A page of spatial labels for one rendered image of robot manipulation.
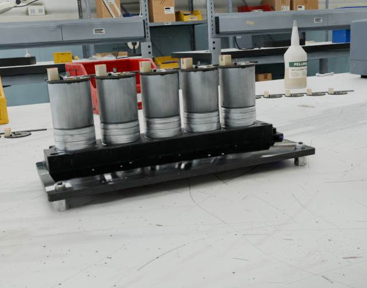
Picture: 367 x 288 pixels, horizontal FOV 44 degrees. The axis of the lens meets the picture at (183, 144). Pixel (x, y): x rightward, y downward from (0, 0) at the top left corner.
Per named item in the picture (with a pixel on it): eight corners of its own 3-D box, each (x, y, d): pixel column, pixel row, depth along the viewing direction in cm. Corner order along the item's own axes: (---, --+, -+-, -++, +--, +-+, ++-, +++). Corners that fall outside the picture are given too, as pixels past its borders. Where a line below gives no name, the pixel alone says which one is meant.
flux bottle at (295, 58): (299, 88, 67) (299, 19, 65) (279, 88, 69) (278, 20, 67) (311, 86, 69) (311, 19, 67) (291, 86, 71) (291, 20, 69)
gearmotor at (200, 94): (227, 143, 30) (224, 64, 29) (193, 148, 29) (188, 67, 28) (211, 136, 32) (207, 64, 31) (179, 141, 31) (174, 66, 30)
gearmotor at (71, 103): (102, 162, 27) (93, 76, 26) (60, 168, 26) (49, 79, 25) (94, 154, 29) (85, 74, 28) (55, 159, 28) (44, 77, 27)
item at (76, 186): (255, 143, 34) (255, 129, 34) (316, 165, 28) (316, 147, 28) (37, 179, 29) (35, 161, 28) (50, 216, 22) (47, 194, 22)
